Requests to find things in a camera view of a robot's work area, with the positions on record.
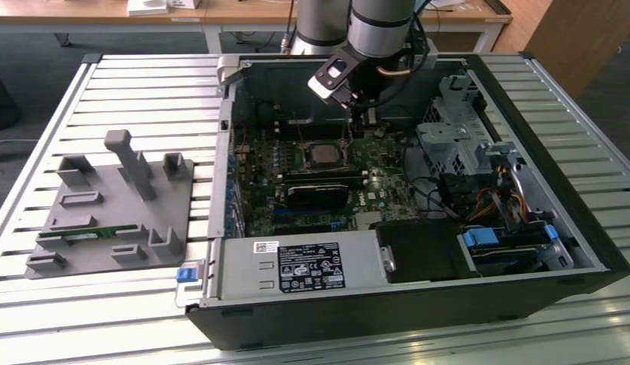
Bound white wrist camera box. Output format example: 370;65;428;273
306;52;360;110

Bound black RAM slot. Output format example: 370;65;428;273
279;176;370;186
285;121;360;133
279;170;370;179

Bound silver power supply unit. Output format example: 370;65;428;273
215;230;390;301

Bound coloured wire bundle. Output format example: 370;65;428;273
464;186;532;224

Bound brown curved cable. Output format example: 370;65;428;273
376;65;413;78

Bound silver chipset heatsink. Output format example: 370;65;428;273
356;211;386;230

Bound grey parts rack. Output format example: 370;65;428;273
23;129;195;281

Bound black graphics card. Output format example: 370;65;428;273
283;182;349;209

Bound silver CPU plate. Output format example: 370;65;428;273
308;144;345;163

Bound black plastic shroud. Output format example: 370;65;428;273
374;219;479;285

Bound wooden desk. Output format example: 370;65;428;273
0;0;513;54

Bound hard disk in blue carrier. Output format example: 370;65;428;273
459;225;544;275

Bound grey case latch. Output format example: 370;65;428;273
215;56;253;96

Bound green motherboard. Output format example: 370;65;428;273
230;113;422;236

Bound metal wire locking lever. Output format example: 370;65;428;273
292;118;308;150
340;122;356;151

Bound green RAM stick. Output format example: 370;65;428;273
38;224;143;241

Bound metal socket cover frame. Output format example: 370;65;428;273
300;141;357;172

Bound silver metal drive cage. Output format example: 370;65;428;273
413;74;499;176

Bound wooden cabinet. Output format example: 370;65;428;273
517;0;630;100

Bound black open PC case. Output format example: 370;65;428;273
185;52;630;351

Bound silver metal bracket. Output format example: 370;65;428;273
480;140;527;168

